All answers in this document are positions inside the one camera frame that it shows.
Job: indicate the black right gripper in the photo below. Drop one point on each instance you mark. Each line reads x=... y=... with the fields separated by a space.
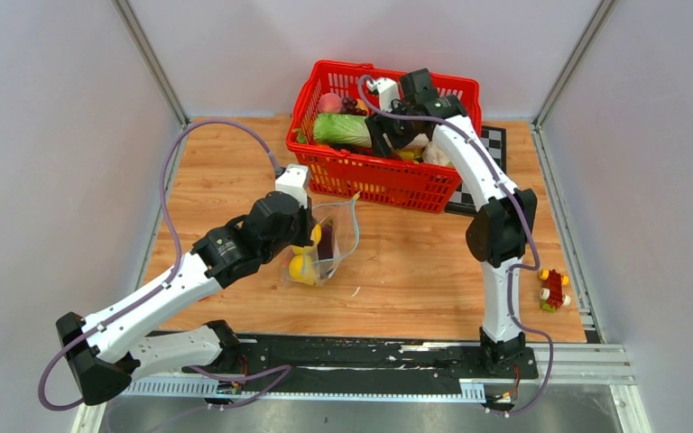
x=379 y=125

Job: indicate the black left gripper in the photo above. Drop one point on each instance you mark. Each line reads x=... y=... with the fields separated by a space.
x=308 y=217

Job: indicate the yellow pear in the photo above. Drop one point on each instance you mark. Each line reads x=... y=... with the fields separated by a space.
x=302 y=270

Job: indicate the purple eggplant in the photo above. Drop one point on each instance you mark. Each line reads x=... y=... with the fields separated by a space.
x=326 y=246

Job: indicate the clear zip top bag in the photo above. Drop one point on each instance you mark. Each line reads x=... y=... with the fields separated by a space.
x=335 y=236

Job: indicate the pink peach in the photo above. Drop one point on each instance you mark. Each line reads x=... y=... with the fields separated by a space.
x=330 y=103

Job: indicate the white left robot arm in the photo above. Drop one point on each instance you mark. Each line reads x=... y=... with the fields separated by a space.
x=114 y=347

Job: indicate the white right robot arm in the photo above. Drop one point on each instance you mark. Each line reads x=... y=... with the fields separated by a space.
x=500 y=231

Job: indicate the white cauliflower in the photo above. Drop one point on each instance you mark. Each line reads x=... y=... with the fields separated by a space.
x=433 y=154

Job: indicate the dark purple grapes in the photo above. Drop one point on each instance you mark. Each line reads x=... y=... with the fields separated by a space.
x=353 y=106

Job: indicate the white green napa cabbage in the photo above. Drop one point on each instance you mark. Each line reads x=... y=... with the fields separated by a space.
x=341 y=129

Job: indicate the black white checkerboard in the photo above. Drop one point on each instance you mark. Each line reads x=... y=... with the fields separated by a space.
x=494 y=140

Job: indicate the red plastic shopping basket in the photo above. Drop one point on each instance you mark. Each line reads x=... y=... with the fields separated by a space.
x=423 y=186

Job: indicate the red toy car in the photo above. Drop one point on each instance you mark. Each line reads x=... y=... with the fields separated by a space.
x=552 y=294

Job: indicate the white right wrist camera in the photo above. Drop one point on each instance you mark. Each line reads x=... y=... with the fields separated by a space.
x=386 y=91

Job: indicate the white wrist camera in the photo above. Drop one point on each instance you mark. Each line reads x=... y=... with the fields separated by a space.
x=295 y=181
x=386 y=91

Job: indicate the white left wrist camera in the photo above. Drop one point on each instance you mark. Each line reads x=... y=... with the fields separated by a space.
x=295 y=181

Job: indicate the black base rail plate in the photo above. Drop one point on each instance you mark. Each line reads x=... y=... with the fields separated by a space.
x=344 y=365

